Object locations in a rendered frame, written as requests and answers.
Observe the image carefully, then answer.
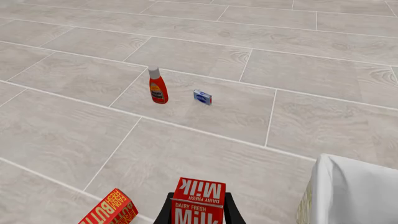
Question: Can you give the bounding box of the small blue printed box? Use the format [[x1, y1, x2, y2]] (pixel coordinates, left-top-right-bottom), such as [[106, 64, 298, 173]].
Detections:
[[193, 88, 213, 106]]

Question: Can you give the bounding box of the basket with white cloth liner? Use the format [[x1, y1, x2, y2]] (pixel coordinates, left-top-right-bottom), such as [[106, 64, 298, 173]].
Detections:
[[296, 153, 398, 224]]

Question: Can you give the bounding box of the red milk carton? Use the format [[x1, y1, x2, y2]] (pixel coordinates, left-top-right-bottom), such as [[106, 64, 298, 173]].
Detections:
[[170, 177, 227, 224]]

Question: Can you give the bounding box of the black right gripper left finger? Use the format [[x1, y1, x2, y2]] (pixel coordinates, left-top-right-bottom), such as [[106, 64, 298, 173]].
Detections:
[[153, 192, 175, 224]]

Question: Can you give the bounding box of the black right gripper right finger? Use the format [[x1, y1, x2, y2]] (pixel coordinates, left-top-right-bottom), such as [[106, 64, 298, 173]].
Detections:
[[223, 192, 247, 224]]

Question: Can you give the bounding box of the red sauce bottle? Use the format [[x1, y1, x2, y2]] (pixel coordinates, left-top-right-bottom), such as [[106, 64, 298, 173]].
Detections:
[[147, 65, 169, 105]]

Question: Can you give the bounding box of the red butter box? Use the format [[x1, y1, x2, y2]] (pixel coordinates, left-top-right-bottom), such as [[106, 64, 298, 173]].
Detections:
[[78, 187, 139, 224]]

